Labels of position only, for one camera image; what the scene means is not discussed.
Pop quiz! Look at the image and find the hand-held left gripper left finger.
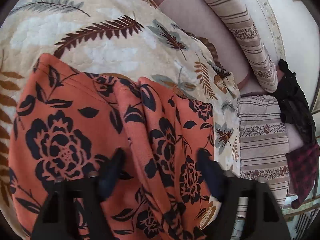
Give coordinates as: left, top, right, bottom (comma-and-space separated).
31, 148, 126, 240

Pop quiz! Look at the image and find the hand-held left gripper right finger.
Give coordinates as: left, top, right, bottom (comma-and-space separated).
197, 149, 292, 240

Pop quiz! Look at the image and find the orange black floral top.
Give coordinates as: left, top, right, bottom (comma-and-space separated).
9, 54, 215, 240

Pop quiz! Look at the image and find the striped floral flat pillow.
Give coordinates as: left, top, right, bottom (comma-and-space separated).
236, 95, 291, 218

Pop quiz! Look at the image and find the red plaid cloth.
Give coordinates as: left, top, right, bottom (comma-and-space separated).
286, 140, 320, 209

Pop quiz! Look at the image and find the black garment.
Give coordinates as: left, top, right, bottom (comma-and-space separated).
272, 59, 317, 143

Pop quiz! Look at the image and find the cream leaf print quilt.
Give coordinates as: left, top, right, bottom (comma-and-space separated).
0, 0, 242, 240

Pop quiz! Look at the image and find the striped floral bolster pillow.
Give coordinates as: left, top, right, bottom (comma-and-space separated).
197, 0, 279, 93

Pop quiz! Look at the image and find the pink bed sheet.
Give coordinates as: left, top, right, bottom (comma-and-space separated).
150, 0, 251, 91

